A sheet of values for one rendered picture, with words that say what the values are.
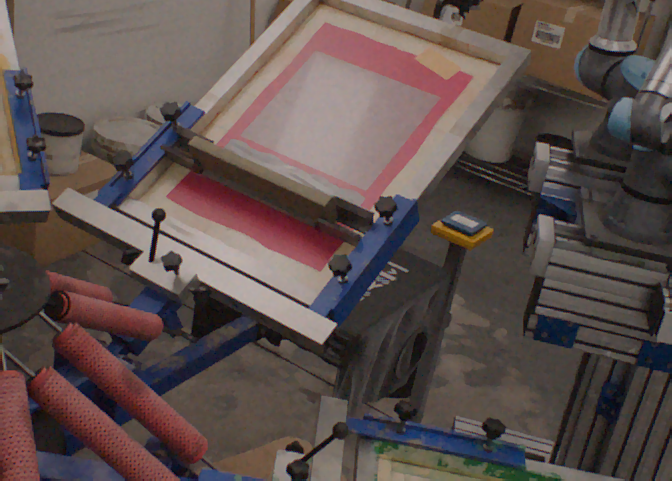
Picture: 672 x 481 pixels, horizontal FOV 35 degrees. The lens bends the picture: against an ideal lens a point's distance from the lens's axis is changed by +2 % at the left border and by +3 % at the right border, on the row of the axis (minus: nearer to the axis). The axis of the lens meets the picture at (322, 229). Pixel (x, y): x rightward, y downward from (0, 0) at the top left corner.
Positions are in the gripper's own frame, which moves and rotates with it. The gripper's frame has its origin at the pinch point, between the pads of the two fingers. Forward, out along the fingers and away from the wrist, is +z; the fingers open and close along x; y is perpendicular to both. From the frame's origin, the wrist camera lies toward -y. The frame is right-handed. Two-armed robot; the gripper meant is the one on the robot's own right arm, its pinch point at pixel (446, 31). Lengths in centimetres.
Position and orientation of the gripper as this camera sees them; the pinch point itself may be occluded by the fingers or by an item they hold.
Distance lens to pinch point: 269.1
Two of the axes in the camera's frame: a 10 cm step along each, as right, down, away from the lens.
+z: -0.1, 7.6, 6.4
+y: 8.1, 3.8, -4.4
